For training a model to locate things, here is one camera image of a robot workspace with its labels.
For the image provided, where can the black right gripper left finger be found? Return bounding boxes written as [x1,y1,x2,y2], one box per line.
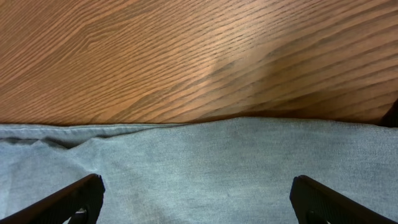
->
[1,174,105,224]

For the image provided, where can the black garment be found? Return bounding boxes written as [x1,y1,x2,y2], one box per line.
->
[379,100,398,128]

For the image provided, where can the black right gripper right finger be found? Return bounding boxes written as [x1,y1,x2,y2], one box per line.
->
[289,175,397,224]

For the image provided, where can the light blue denim jeans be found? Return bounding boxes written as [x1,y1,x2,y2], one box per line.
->
[1,118,397,223]

